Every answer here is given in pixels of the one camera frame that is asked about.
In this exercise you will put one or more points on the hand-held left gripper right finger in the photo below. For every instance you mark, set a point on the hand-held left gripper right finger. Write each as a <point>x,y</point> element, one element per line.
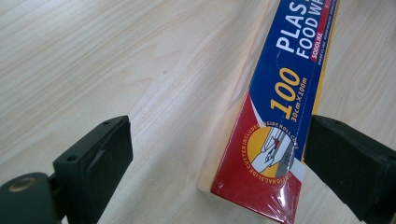
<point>348,161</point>

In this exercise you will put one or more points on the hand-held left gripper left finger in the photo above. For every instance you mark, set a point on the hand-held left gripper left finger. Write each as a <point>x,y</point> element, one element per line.
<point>93,165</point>

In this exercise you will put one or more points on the blue and red food wrap box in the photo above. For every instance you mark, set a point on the blue and red food wrap box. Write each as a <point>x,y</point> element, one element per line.
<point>274,109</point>

